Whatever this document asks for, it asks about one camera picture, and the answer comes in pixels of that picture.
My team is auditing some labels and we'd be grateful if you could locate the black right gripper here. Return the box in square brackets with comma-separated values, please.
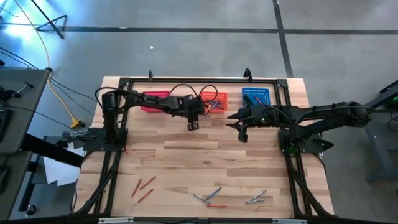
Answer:
[225, 94, 280, 144]

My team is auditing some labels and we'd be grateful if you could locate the orange plastic basket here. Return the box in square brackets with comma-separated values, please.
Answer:
[200, 91, 228, 114]

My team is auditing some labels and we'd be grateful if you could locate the blue plastic basket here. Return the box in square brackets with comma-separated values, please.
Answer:
[241, 87, 271, 107]

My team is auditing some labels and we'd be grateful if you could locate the red plastic basket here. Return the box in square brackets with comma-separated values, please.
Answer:
[140, 90, 171, 113]

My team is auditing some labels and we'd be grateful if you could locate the gray metal table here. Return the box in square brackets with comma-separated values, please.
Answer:
[365, 80, 398, 183]

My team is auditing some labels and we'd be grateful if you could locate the black desk beam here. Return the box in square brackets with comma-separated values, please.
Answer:
[21, 133, 85, 169]

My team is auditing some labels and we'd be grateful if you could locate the white paper sheet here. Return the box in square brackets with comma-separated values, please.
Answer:
[42, 146, 85, 187]

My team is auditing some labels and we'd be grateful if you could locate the gray desk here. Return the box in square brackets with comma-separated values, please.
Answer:
[0, 68, 50, 218]

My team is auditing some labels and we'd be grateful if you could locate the black tripod stand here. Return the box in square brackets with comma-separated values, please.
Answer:
[30, 0, 68, 40]

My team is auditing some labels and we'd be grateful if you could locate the black desk device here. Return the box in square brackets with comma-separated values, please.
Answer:
[0, 108, 14, 143]

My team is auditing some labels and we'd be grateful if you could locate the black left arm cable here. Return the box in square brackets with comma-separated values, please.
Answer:
[169, 83, 219, 116]

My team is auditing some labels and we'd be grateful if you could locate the black aluminium table frame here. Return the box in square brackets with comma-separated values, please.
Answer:
[73, 76, 335, 218]

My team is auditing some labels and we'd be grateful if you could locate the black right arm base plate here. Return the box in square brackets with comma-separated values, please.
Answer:
[278, 129, 335, 156]

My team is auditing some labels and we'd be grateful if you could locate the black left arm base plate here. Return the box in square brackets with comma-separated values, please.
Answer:
[83, 128, 128, 153]

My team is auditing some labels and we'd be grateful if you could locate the silver metal bracket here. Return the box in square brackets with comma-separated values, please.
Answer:
[272, 218, 308, 224]
[98, 217, 135, 224]

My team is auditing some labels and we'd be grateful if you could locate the yellow cable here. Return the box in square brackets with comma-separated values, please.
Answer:
[13, 0, 82, 129]

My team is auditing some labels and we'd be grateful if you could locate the black floor cable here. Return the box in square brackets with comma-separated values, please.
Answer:
[48, 76, 99, 103]
[0, 46, 40, 70]

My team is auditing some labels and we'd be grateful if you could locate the black handle tool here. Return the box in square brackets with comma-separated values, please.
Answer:
[14, 81, 35, 95]

